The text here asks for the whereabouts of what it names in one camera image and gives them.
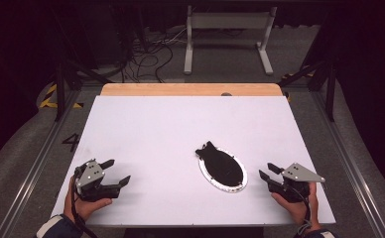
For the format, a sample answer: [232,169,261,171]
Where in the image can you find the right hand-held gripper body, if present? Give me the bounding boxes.
[268,162,326,203]

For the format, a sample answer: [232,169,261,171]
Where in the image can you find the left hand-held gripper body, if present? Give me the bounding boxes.
[73,158,122,203]

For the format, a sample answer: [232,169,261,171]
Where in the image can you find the person's sleeve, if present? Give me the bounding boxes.
[36,213,83,238]
[294,227,339,238]

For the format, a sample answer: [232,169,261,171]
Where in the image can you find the person's left sleeve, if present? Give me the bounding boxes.
[36,213,83,238]

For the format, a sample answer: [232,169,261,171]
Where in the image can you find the wooden table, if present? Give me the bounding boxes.
[100,82,284,97]

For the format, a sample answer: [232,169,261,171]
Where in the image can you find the white table board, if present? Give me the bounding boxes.
[51,95,336,228]

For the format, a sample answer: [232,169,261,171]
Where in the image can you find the person's right sleeve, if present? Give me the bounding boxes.
[294,227,339,238]

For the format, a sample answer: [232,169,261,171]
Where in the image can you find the yellow and black floor tape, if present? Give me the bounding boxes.
[39,83,84,110]

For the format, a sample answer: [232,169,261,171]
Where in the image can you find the person's left hand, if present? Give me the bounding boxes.
[64,177,114,223]

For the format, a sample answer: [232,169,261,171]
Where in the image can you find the black cloth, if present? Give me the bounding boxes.
[194,141,244,187]

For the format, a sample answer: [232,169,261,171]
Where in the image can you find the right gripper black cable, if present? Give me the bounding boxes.
[289,186,314,229]

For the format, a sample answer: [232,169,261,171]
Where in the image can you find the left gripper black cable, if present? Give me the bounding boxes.
[72,167,99,238]

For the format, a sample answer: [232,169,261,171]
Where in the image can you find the oval silver-rimmed plate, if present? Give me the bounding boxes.
[197,147,248,193]

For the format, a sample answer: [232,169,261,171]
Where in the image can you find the black metal stand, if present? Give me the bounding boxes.
[52,58,113,122]
[277,59,337,122]

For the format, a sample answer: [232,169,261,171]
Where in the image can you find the black floor cables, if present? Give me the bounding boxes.
[120,28,190,83]

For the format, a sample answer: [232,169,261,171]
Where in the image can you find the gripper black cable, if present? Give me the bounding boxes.
[289,186,314,229]
[72,167,99,238]

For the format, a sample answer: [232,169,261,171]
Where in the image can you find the white metal table frame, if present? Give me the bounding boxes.
[184,5,278,76]

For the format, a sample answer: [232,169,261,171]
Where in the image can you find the aluminium floor rail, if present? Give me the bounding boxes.
[312,90,385,238]
[0,88,82,238]

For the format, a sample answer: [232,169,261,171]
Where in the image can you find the person's right hand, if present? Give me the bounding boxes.
[271,182,321,231]

